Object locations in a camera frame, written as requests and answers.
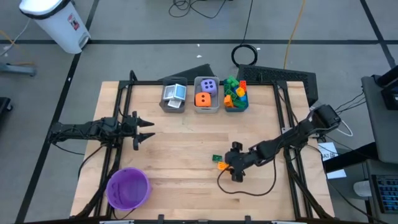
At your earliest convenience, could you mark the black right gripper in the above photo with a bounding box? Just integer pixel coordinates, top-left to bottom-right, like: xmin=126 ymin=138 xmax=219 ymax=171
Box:
xmin=224 ymin=141 xmax=252 ymax=184

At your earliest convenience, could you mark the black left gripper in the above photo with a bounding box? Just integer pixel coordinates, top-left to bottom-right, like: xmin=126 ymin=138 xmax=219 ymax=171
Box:
xmin=120 ymin=111 xmax=157 ymax=151

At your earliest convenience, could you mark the teal-backed card deck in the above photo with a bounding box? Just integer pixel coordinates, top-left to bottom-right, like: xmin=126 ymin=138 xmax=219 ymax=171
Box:
xmin=173 ymin=83 xmax=188 ymax=102

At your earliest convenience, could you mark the long green toy block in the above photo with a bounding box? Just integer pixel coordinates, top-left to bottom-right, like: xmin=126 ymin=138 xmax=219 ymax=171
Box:
xmin=233 ymin=98 xmax=248 ymax=110

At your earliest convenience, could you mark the orange wedge toy block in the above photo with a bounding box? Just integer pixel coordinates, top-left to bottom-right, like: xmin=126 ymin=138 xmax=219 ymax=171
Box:
xmin=223 ymin=94 xmax=235 ymax=109

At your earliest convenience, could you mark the orange foam die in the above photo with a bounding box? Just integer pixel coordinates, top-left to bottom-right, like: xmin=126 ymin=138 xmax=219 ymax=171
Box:
xmin=195 ymin=91 xmax=212 ymax=108

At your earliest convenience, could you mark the purple foam die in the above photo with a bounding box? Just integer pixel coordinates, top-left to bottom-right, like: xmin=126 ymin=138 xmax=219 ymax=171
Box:
xmin=200 ymin=78 xmax=218 ymax=97

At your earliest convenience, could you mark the large green toy block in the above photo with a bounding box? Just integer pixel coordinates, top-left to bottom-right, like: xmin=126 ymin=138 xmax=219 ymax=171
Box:
xmin=224 ymin=75 xmax=240 ymax=90

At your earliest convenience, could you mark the dark grey plastic bin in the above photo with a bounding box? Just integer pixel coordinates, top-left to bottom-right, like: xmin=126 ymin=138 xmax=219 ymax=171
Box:
xmin=159 ymin=76 xmax=188 ymax=114

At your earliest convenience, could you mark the blue plastic bin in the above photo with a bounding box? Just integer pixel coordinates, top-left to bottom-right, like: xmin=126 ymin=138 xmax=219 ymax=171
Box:
xmin=223 ymin=77 xmax=249 ymax=113

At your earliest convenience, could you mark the white plastic bin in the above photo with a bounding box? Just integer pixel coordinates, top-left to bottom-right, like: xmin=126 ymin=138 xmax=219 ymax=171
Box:
xmin=193 ymin=76 xmax=221 ymax=114

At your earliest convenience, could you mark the purple plastic bucket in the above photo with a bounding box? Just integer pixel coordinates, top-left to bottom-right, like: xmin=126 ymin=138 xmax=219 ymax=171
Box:
xmin=106 ymin=167 xmax=152 ymax=212

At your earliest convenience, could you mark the white printed paper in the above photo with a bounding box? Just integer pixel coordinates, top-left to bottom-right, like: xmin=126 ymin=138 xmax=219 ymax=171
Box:
xmin=317 ymin=142 xmax=340 ymax=162

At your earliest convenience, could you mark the white paper sheet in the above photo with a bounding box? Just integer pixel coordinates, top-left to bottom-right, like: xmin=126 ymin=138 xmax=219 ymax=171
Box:
xmin=326 ymin=169 xmax=348 ymax=180

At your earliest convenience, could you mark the black side desk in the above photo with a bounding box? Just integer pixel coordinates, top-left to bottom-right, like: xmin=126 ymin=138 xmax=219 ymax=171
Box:
xmin=323 ymin=142 xmax=379 ymax=174

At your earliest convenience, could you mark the white computer mouse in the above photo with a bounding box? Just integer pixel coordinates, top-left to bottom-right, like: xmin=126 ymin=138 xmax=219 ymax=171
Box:
xmin=353 ymin=180 xmax=374 ymax=198

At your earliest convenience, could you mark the white trash can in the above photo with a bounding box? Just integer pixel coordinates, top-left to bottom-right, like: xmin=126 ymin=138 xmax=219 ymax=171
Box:
xmin=19 ymin=0 xmax=92 ymax=55

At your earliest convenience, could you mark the grey floor stand foot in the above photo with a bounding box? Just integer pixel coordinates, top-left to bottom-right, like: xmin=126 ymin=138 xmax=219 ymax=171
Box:
xmin=0 ymin=60 xmax=38 ymax=77

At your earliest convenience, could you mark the black chair base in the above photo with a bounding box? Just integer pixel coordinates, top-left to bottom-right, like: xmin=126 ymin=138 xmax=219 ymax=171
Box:
xmin=0 ymin=96 xmax=14 ymax=121

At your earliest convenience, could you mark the grey desk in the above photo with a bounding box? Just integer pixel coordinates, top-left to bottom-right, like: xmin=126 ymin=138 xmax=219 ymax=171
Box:
xmin=361 ymin=75 xmax=398 ymax=165

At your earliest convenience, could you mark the backlit keyboard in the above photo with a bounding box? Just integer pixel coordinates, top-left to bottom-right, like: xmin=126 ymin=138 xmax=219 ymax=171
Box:
xmin=371 ymin=174 xmax=398 ymax=215

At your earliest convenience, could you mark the black monitor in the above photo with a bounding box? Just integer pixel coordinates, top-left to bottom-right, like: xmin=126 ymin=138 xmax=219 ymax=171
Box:
xmin=374 ymin=64 xmax=398 ymax=111

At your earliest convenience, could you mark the black aluminium frame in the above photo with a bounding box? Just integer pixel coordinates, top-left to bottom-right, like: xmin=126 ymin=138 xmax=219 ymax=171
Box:
xmin=74 ymin=70 xmax=335 ymax=219

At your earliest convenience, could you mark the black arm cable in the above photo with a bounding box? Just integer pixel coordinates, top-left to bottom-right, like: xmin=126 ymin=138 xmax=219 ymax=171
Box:
xmin=77 ymin=142 xmax=108 ymax=180

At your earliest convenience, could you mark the black coiled cable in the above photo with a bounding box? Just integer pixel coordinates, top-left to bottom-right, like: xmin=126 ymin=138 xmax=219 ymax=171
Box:
xmin=230 ymin=0 xmax=259 ymax=67

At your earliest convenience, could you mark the black cable tangle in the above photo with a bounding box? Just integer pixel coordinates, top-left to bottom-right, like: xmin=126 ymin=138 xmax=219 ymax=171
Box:
xmin=168 ymin=0 xmax=230 ymax=19

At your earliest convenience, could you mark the yellow cable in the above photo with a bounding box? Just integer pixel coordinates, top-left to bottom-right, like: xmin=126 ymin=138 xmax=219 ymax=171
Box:
xmin=283 ymin=0 xmax=307 ymax=70

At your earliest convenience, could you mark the white floor cable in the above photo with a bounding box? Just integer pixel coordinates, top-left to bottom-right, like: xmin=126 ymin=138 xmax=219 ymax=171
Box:
xmin=0 ymin=18 xmax=31 ymax=58

